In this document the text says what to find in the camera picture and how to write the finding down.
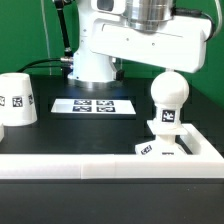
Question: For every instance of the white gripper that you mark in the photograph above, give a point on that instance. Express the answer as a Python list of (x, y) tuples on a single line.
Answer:
[(148, 33)]

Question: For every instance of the white lamp bulb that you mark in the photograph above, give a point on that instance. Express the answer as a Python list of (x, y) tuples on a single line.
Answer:
[(169, 92)]

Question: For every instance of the white lamp base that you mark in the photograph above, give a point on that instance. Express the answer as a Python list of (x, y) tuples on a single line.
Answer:
[(164, 143)]

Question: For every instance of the white lamp shade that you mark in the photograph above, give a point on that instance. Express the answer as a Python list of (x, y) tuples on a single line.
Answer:
[(17, 105)]

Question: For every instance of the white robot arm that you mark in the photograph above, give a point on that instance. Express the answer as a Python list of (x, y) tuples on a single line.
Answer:
[(92, 70)]

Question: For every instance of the white marker plate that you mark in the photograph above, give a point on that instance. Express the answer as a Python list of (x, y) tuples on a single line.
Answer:
[(93, 106)]

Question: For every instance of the black stand pole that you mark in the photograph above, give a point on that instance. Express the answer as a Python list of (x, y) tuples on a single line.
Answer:
[(59, 5)]

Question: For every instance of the white L-shaped fence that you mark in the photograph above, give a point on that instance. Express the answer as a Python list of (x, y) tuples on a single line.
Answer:
[(203, 161)]

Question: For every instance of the white block left edge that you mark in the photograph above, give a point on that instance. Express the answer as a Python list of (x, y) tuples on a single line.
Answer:
[(1, 132)]

